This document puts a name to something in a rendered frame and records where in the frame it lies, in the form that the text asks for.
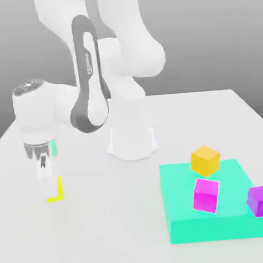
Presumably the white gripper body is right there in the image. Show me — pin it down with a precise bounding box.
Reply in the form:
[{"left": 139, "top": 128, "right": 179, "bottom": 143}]
[{"left": 35, "top": 159, "right": 60, "bottom": 201}]

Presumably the small yellow cube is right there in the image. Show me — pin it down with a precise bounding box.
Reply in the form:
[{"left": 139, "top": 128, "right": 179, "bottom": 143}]
[{"left": 44, "top": 175, "right": 66, "bottom": 204}]

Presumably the small magenta cube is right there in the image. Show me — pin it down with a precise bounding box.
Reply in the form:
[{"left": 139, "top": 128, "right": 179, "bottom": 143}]
[{"left": 190, "top": 176, "right": 222, "bottom": 216}]

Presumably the small orange cube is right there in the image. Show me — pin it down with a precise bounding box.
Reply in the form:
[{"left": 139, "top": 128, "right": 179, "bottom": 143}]
[{"left": 189, "top": 144, "right": 223, "bottom": 179}]

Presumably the small purple cube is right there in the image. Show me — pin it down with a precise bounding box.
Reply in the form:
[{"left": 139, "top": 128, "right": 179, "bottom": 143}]
[{"left": 245, "top": 185, "right": 263, "bottom": 219}]

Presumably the large teal box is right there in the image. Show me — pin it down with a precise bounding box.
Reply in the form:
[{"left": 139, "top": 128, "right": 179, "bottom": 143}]
[{"left": 158, "top": 156, "right": 263, "bottom": 246}]

